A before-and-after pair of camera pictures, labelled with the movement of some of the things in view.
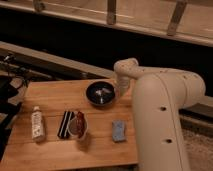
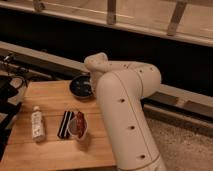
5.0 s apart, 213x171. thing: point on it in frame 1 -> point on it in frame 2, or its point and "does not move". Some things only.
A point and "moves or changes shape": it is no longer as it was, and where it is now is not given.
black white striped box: (63, 129) does not move
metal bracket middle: (111, 12) does not move
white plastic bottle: (37, 125) does not move
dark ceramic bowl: (100, 93) moves or changes shape
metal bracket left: (39, 5) does not move
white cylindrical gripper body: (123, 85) -> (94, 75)
